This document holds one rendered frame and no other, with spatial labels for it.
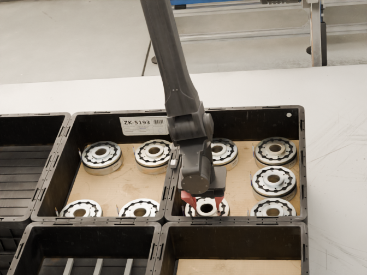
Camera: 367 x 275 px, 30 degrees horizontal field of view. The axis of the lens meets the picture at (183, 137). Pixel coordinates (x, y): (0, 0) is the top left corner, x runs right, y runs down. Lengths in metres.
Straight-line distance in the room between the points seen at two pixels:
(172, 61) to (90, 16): 3.05
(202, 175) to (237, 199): 0.29
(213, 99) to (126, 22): 2.07
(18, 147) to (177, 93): 0.72
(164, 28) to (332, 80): 1.03
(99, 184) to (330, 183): 0.60
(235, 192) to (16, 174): 0.58
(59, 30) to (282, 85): 2.28
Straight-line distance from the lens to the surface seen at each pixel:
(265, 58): 3.65
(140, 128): 1.79
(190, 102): 1.33
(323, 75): 2.24
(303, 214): 1.43
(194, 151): 1.36
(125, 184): 1.71
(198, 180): 1.35
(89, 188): 1.72
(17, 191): 1.79
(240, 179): 1.67
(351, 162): 1.90
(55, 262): 1.58
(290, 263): 1.48
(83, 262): 1.56
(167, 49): 1.29
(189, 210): 1.56
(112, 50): 3.92
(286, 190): 1.59
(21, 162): 1.87
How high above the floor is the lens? 1.95
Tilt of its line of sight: 38 degrees down
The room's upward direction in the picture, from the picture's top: 9 degrees counter-clockwise
